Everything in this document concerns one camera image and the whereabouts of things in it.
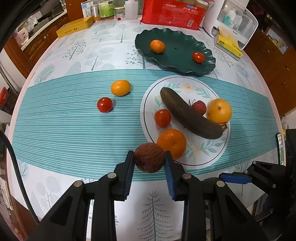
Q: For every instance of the white plastic bottle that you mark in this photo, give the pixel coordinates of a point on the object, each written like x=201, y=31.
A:
x=131, y=9

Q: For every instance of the white blue carton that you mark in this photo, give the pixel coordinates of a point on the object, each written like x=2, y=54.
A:
x=86, y=8

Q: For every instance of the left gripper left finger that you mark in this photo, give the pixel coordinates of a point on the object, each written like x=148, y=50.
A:
x=67, y=219

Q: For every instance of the large yellow orange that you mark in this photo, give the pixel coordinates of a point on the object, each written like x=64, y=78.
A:
x=219, y=111

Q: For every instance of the red lychee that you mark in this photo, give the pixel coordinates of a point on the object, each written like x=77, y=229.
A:
x=200, y=107

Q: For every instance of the brown wrinkled passion fruit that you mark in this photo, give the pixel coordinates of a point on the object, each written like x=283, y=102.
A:
x=149, y=157

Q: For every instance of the white floral placemat plate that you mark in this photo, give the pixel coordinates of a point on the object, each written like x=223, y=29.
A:
x=200, y=152

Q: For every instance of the dark green scalloped plate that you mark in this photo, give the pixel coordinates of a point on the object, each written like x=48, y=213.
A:
x=179, y=48

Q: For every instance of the small metal tin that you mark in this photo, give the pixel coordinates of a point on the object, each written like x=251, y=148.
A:
x=95, y=12

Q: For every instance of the yellow tissue pack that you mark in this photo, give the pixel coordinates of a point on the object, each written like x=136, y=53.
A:
x=228, y=43

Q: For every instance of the overripe dark banana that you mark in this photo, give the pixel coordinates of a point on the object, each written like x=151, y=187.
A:
x=189, y=118

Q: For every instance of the red cherry tomato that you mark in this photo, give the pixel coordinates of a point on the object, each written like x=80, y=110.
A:
x=104, y=105
x=198, y=57

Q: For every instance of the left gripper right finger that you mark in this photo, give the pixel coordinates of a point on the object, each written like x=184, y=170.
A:
x=210, y=199

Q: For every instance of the wooden cabinet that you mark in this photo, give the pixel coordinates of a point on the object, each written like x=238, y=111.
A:
x=38, y=23

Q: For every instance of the patterned tree tablecloth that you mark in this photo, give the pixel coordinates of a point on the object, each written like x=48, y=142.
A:
x=59, y=135

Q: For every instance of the red paper cup package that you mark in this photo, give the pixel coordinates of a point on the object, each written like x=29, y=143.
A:
x=173, y=13

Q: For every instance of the red cherry tomato on table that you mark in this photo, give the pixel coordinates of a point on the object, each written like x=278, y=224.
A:
x=104, y=105

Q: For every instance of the white cosmetics storage box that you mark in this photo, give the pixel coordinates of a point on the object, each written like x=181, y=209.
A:
x=232, y=16

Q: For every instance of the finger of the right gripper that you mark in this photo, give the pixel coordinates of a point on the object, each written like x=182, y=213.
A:
x=235, y=177

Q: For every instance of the yellow kumquat on table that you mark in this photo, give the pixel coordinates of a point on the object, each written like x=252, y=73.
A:
x=120, y=87

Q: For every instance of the small glass jar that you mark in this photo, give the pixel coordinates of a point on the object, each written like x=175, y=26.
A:
x=119, y=13

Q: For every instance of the green label glass bottle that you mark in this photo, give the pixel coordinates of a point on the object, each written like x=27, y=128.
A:
x=106, y=9

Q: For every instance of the small orange mandarin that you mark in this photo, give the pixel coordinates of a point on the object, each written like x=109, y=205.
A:
x=157, y=46

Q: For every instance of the yellow flat box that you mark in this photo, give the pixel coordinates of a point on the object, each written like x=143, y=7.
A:
x=75, y=26

